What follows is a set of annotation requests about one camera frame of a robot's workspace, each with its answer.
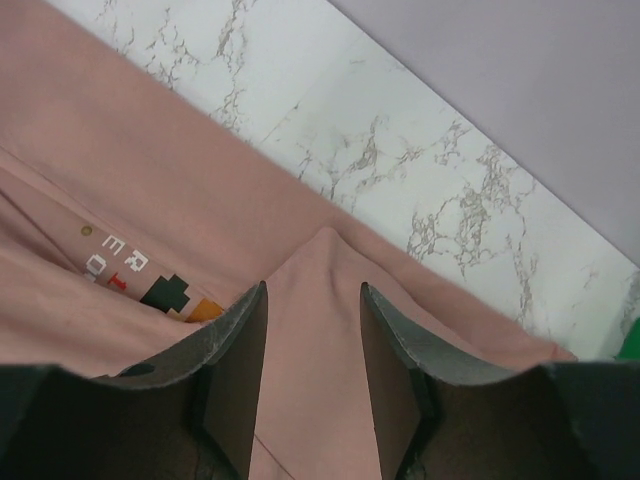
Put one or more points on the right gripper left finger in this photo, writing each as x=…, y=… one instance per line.
x=224, y=359

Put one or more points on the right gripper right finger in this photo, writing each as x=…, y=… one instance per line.
x=438, y=411

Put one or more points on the pink t shirt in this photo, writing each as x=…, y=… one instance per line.
x=129, y=221

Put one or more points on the green plastic bin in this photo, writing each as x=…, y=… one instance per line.
x=630, y=346

